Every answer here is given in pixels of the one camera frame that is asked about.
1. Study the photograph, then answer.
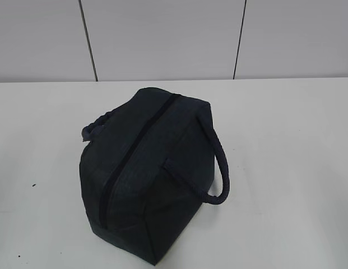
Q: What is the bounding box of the dark navy fabric lunch bag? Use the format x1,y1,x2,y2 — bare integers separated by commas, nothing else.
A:
79,87,230,263

